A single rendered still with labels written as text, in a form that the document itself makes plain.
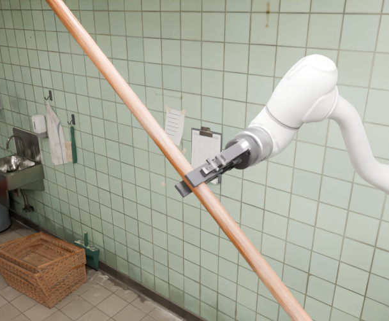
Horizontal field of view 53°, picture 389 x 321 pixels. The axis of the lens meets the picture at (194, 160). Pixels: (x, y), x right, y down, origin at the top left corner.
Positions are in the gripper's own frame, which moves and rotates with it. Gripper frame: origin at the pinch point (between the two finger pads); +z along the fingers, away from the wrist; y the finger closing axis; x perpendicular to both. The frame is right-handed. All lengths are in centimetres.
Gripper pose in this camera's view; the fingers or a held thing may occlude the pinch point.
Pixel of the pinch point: (194, 179)
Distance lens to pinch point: 77.2
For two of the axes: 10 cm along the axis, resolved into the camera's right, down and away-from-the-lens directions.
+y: -5.2, 5.5, 6.5
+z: -5.9, 3.1, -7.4
